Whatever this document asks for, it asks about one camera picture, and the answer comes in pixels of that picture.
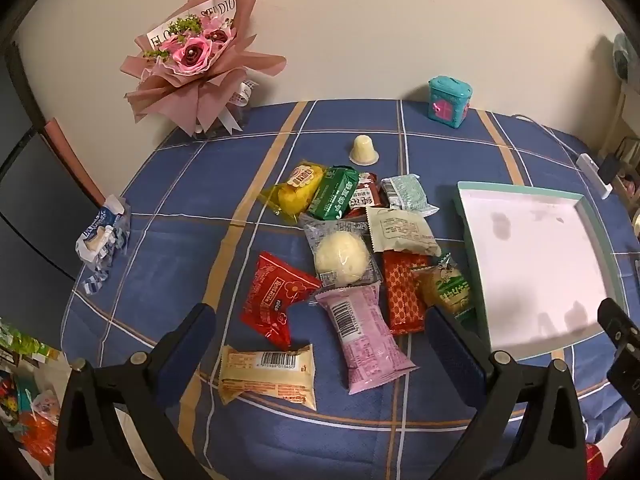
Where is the teal toy house box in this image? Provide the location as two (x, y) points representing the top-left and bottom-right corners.
(427, 76), (473, 129)

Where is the colourful clutter on floor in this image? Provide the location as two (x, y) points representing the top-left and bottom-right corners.
(1, 321), (61, 469)

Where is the mint green snack packet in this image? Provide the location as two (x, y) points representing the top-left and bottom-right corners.
(381, 174), (439, 218)

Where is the crumpled blue white wrapper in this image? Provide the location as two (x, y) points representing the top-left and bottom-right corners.
(75, 195), (131, 295)

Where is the pink flower bouquet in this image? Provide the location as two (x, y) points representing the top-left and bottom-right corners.
(120, 0), (286, 136)

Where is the teal rimmed white tray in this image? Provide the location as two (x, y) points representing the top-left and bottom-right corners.
(456, 181), (627, 360)

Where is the brown milk biscuit packet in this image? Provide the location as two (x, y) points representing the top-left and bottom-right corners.
(344, 172), (386, 218)

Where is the yellow snack packet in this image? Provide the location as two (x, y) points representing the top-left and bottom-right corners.
(258, 160), (326, 224)

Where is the beige barcode cake packet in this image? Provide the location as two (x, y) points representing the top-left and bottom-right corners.
(218, 344), (317, 411)

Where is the orange red patterned packet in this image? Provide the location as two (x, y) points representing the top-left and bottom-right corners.
(383, 250), (430, 336)

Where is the black power adapter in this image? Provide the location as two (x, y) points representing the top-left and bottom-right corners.
(598, 153), (622, 185)

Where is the cream paper snack packet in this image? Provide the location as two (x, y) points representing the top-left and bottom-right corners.
(367, 207), (442, 257)

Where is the red flower snack packet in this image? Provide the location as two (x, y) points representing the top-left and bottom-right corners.
(241, 252), (321, 351)

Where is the green striped candy packet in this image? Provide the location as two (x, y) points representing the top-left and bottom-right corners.
(411, 254), (473, 318)

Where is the clear round bun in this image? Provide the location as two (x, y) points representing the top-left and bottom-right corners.
(300, 214), (382, 289)

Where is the pink snack packet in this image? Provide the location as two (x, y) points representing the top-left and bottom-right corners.
(316, 282), (418, 394)

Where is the small pudding cup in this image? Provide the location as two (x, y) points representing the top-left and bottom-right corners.
(349, 134), (378, 167)

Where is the black cabinet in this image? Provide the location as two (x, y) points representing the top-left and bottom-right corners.
(0, 42), (98, 348)

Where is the white power strip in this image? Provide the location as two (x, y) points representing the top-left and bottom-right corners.
(576, 153), (613, 200)

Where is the white power cable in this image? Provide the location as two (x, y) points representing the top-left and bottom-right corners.
(508, 112), (586, 157)

